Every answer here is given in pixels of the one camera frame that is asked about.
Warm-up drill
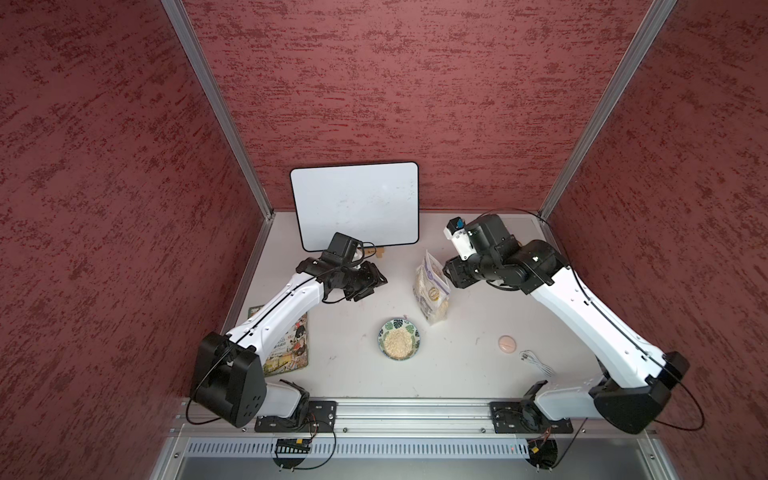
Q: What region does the clear oats bag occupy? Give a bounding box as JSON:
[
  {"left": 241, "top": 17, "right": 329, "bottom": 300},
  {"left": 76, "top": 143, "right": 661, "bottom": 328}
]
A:
[{"left": 412, "top": 251, "right": 451, "bottom": 325}]

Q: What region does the green leaf pattern bowl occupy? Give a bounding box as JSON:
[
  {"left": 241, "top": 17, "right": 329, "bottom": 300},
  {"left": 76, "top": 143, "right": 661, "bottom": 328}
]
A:
[{"left": 377, "top": 318, "right": 421, "bottom": 361}]

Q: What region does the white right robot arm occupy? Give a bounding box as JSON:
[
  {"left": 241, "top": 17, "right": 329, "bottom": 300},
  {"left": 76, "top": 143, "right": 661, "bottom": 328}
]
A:
[{"left": 444, "top": 233, "right": 689, "bottom": 434}]

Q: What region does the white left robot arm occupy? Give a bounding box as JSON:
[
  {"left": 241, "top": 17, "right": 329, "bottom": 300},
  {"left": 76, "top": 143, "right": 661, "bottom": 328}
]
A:
[{"left": 189, "top": 258, "right": 388, "bottom": 427}]

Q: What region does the small wooden easel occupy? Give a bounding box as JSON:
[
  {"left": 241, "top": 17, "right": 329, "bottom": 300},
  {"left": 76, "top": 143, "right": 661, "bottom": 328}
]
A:
[{"left": 363, "top": 247, "right": 385, "bottom": 259}]

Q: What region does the white dry-erase board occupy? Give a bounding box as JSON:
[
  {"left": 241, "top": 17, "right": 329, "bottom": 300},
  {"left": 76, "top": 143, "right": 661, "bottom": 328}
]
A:
[{"left": 290, "top": 162, "right": 420, "bottom": 252}]

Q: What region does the round pink lid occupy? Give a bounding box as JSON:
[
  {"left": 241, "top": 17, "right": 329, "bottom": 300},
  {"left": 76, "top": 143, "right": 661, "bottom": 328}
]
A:
[{"left": 498, "top": 335, "right": 517, "bottom": 354}]

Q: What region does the colourful picture book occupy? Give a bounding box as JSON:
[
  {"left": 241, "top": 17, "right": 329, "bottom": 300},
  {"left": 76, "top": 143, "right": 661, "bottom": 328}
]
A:
[{"left": 263, "top": 314, "right": 309, "bottom": 377}]

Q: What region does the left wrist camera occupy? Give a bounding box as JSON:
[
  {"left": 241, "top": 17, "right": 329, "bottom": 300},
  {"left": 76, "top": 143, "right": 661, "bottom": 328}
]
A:
[{"left": 321, "top": 232, "right": 363, "bottom": 266}]

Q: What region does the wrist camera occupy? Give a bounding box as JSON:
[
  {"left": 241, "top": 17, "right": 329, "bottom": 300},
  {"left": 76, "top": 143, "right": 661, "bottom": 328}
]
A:
[
  {"left": 443, "top": 214, "right": 522, "bottom": 261},
  {"left": 321, "top": 232, "right": 363, "bottom": 266}
]

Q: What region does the left black cable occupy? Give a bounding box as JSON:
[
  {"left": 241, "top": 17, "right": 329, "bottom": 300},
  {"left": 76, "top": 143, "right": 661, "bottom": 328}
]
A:
[{"left": 184, "top": 239, "right": 379, "bottom": 427}]

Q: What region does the black cable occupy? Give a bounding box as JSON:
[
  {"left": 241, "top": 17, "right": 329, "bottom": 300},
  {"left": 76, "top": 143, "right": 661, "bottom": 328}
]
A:
[
  {"left": 184, "top": 239, "right": 379, "bottom": 427},
  {"left": 473, "top": 208, "right": 707, "bottom": 433}
]

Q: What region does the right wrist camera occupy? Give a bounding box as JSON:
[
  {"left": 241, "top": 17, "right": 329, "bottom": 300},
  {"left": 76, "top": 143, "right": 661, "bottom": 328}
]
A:
[{"left": 443, "top": 214, "right": 522, "bottom": 261}]

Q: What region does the right black cable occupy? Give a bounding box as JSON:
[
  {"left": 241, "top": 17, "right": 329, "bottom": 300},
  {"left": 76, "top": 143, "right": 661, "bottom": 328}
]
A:
[{"left": 473, "top": 208, "right": 707, "bottom": 433}]

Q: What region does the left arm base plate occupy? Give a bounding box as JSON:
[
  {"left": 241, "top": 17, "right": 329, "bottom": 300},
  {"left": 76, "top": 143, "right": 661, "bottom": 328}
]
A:
[{"left": 254, "top": 399, "right": 338, "bottom": 434}]

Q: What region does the aluminium front rail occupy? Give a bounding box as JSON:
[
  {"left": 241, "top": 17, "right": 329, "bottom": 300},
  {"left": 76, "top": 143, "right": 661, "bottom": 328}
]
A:
[{"left": 152, "top": 398, "right": 677, "bottom": 479}]

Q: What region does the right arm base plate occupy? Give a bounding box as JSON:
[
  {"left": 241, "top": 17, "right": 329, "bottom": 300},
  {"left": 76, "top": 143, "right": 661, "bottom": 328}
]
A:
[{"left": 489, "top": 400, "right": 574, "bottom": 435}]

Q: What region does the left corner aluminium post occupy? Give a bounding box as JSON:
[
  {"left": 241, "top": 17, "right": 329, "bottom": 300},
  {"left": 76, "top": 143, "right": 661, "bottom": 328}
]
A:
[{"left": 160, "top": 0, "right": 275, "bottom": 222}]

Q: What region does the corner aluminium post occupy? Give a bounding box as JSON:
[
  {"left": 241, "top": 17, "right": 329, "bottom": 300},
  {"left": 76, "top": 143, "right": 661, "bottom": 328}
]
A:
[
  {"left": 539, "top": 0, "right": 677, "bottom": 220},
  {"left": 160, "top": 0, "right": 275, "bottom": 222}
]

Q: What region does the right corner aluminium post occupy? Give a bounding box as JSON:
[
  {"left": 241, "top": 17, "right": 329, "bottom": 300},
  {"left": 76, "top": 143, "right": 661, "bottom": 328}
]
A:
[{"left": 539, "top": 0, "right": 677, "bottom": 220}]

